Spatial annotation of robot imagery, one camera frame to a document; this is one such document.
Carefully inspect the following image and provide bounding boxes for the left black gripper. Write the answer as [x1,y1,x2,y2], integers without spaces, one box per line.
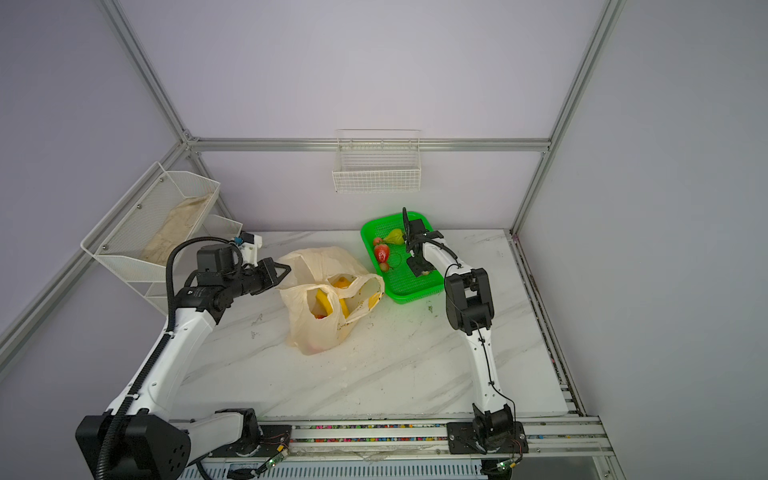
[225,257,291,299]

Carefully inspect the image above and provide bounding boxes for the beige plastic bag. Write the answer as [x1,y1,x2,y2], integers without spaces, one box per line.
[279,246,385,356]

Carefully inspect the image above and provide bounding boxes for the yellow fake banana bunch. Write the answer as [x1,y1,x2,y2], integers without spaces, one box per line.
[308,276,383,319]

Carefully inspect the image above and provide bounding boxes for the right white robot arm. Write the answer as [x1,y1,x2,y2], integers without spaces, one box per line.
[402,209,527,455]

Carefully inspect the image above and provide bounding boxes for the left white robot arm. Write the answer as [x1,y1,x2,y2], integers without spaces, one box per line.
[75,233,291,479]

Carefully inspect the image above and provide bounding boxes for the green fake pear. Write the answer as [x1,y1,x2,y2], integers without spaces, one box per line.
[383,228,405,245]

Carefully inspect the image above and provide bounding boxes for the red fake strawberry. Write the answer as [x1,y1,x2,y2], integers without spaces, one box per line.
[374,243,390,264]

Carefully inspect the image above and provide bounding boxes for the green plastic basket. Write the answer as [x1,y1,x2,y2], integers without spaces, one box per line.
[360,213,444,304]

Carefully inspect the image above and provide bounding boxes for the lower white mesh shelf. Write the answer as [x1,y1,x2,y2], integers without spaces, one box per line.
[135,214,242,315]

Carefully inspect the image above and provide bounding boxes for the white mesh shelf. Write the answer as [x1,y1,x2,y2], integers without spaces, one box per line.
[80,162,220,283]
[135,214,242,315]

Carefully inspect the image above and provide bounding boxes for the folded beige bags in shelf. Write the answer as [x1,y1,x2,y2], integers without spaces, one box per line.
[140,194,212,265]

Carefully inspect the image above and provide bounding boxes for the upper white mesh shelf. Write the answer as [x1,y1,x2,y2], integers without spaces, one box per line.
[80,162,220,283]

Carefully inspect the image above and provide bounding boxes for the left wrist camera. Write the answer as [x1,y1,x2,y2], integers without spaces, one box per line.
[233,231,263,265]

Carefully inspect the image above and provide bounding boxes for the white wire wall basket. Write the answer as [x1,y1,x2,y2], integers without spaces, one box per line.
[332,129,422,194]

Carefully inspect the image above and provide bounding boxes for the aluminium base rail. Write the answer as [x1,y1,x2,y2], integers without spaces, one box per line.
[159,417,625,479]

